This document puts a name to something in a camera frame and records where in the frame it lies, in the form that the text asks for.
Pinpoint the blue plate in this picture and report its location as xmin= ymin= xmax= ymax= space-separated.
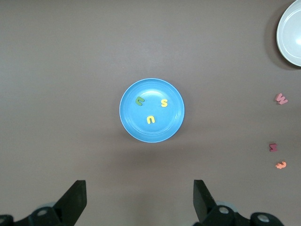
xmin=119 ymin=78 xmax=185 ymax=144

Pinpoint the pink foam letter w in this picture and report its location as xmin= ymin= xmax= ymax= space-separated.
xmin=274 ymin=92 xmax=289 ymax=105

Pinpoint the brown table cover sheet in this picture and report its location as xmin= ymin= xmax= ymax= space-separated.
xmin=0 ymin=0 xmax=301 ymax=226

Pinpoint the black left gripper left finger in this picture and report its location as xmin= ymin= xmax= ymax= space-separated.
xmin=0 ymin=180 xmax=87 ymax=226

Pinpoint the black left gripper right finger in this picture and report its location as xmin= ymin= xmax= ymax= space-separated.
xmin=191 ymin=179 xmax=283 ymax=226

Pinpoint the beige plate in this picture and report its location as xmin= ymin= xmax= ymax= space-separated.
xmin=276 ymin=0 xmax=301 ymax=67

